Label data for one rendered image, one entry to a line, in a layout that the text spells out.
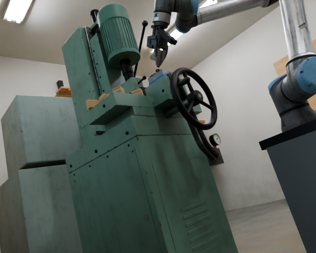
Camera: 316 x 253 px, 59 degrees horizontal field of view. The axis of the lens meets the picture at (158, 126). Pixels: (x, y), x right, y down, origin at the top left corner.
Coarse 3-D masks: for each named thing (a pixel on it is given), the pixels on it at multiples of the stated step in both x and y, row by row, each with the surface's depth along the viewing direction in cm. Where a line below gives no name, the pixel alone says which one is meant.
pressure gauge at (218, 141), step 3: (213, 135) 139; (216, 135) 141; (210, 138) 140; (213, 138) 138; (216, 138) 140; (219, 138) 142; (210, 141) 139; (213, 141) 138; (216, 141) 139; (219, 141) 141; (213, 144) 139; (216, 144) 139; (219, 144) 139; (213, 147) 141; (216, 147) 141
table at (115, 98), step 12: (108, 96) 112; (120, 96) 112; (132, 96) 117; (144, 96) 123; (168, 96) 119; (96, 108) 118; (108, 108) 112; (120, 108) 114; (168, 108) 131; (96, 120) 120; (108, 120) 124
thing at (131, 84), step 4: (128, 80) 142; (132, 80) 140; (136, 80) 142; (124, 84) 144; (128, 84) 142; (132, 84) 140; (136, 84) 141; (140, 84) 143; (124, 88) 144; (128, 88) 142; (132, 88) 140; (136, 88) 140; (128, 92) 142
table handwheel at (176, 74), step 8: (176, 72) 113; (184, 72) 118; (192, 72) 122; (176, 80) 110; (200, 80) 125; (176, 88) 108; (192, 88) 118; (208, 88) 127; (176, 96) 107; (192, 96) 115; (200, 96) 116; (208, 96) 127; (176, 104) 107; (184, 104) 120; (192, 104) 113; (208, 104) 122; (168, 112) 126; (176, 112) 124; (184, 112) 107; (216, 112) 123; (192, 120) 108; (216, 120) 121; (200, 128) 111; (208, 128) 114
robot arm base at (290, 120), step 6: (294, 108) 137; (300, 108) 136; (306, 108) 136; (282, 114) 142; (288, 114) 139; (294, 114) 136; (300, 114) 135; (306, 114) 135; (312, 114) 134; (282, 120) 142; (288, 120) 138; (294, 120) 135; (300, 120) 133; (306, 120) 133; (282, 126) 142; (288, 126) 137; (294, 126) 135; (282, 132) 143
